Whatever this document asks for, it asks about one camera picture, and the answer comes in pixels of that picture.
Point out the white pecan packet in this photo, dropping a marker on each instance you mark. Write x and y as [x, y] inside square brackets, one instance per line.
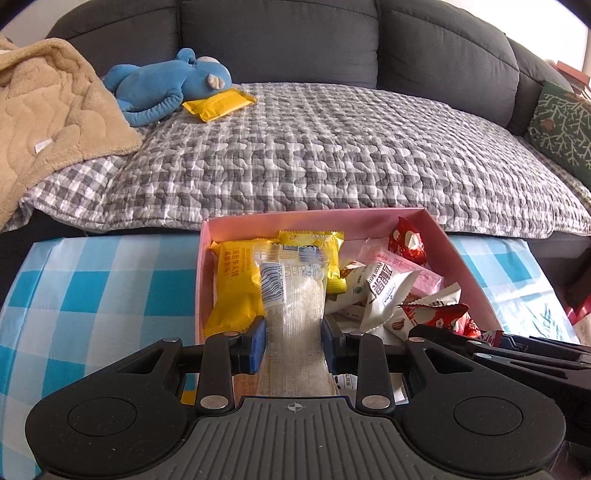
[383, 290]

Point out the yellow snack packet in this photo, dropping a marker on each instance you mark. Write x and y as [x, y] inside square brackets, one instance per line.
[235, 286]
[217, 104]

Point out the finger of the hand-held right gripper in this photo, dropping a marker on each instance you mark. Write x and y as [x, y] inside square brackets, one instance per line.
[508, 364]
[512, 341]

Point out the white nut kernel packet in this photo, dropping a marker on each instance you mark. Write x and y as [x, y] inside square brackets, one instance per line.
[438, 295]

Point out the red snack packet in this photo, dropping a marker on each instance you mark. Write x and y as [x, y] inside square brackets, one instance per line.
[438, 318]
[406, 242]

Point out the pink cardboard box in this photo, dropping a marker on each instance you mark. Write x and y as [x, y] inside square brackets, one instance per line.
[205, 277]

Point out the green patterned cushion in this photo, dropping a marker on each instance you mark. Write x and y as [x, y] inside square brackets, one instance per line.
[563, 129]

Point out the grey checked quilt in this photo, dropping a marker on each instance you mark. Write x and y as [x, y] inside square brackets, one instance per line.
[323, 152]

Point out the beige fleece blanket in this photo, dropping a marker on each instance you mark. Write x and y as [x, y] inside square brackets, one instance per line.
[46, 106]

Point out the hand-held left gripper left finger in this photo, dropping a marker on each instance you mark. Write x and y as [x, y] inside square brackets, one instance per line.
[256, 346]

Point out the blue checked tablecloth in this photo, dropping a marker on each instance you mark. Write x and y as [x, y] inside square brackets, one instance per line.
[92, 286]

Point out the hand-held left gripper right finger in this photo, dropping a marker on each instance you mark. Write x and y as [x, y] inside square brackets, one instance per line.
[330, 344]

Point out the dark grey sofa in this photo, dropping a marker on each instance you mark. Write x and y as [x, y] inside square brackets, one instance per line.
[277, 41]

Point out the clear rice cracker packet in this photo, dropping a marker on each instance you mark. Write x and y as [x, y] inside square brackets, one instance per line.
[291, 300]

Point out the blue plush toy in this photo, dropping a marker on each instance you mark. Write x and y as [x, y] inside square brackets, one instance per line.
[157, 85]

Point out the yellow-green snack packet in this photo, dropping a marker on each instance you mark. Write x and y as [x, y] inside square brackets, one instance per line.
[318, 249]

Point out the red books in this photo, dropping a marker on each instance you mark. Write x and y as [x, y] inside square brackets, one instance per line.
[577, 78]

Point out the red bag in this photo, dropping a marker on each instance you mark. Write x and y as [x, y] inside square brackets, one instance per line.
[581, 311]

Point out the pink snack packet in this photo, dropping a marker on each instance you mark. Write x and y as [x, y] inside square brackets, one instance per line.
[397, 263]

